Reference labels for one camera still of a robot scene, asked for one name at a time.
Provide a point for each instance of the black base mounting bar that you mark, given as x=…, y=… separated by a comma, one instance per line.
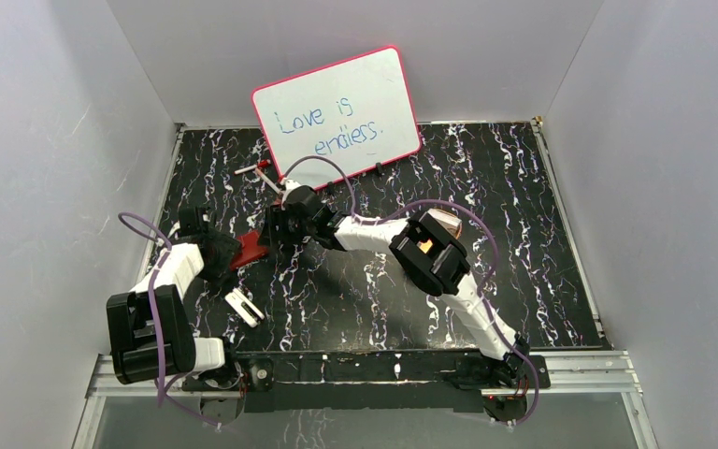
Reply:
x=464, y=381

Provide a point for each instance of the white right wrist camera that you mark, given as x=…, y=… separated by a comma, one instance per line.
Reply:
x=287, y=186

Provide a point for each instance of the white whiteboard eraser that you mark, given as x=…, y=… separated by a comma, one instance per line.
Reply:
x=244, y=308

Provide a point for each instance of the red capped white marker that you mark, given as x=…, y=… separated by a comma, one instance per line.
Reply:
x=261, y=164

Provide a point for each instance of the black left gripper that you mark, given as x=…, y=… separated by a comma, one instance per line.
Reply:
x=223, y=252

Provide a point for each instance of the white marker pen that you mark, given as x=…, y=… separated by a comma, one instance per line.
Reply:
x=270, y=183

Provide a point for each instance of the red card holder wallet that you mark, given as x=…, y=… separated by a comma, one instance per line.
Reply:
x=250, y=250

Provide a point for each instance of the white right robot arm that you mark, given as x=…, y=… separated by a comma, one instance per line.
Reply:
x=432, y=258

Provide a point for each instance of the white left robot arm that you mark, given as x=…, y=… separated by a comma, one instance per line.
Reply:
x=149, y=331

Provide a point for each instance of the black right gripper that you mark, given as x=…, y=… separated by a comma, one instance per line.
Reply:
x=276, y=216

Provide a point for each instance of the orange card tray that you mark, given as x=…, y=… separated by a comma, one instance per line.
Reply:
x=449, y=221

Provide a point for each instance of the pink framed whiteboard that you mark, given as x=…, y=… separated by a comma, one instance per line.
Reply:
x=342, y=119

